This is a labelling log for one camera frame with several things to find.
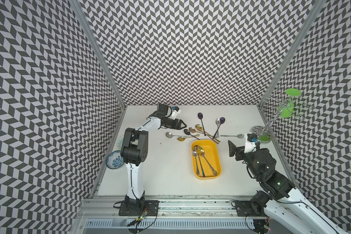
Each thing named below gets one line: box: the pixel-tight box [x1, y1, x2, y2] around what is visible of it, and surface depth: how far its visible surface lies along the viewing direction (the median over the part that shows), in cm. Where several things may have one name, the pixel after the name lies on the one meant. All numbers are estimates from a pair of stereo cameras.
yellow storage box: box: [191, 139, 222, 180], surface depth 93 cm
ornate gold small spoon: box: [177, 134, 200, 142], surface depth 101 cm
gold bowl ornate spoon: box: [197, 146, 218, 176], surface depth 93 cm
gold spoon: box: [195, 124, 221, 143], surface depth 107 cm
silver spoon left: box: [165, 131, 177, 139], surface depth 103 cm
